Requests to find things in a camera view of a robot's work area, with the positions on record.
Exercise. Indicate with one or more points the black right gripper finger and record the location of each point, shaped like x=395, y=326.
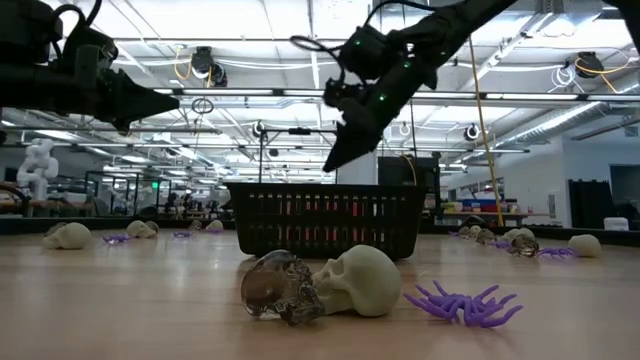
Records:
x=357, y=135

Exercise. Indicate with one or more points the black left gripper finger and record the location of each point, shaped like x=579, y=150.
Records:
x=150, y=102

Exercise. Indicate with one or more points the black slotted plastic basket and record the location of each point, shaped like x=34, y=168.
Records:
x=325, y=189

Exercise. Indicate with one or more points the cream plastic skull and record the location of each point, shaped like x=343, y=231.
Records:
x=515, y=233
x=215, y=225
x=139, y=229
x=67, y=236
x=585, y=245
x=474, y=231
x=365, y=280

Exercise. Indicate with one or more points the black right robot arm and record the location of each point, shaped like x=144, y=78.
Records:
x=450, y=25

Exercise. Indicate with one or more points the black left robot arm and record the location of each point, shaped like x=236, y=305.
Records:
x=25, y=85

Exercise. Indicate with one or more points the white round pillar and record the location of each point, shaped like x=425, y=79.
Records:
x=362, y=175

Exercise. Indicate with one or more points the black cabinet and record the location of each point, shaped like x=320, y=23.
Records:
x=395, y=172

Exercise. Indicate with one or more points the long ceiling light bar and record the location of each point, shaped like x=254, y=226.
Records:
x=225, y=92

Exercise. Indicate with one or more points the black partition panel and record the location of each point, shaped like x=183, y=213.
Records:
x=590, y=205

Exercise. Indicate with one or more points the white plastic container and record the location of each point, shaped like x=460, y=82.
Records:
x=616, y=224

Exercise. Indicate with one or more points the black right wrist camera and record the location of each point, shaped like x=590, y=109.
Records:
x=342, y=95

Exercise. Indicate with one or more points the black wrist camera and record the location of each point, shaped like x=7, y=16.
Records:
x=92, y=47
x=342, y=95

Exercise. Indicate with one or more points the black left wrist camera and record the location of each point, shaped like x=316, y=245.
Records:
x=92, y=47

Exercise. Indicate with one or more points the black metal table frame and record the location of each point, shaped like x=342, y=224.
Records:
x=150, y=225

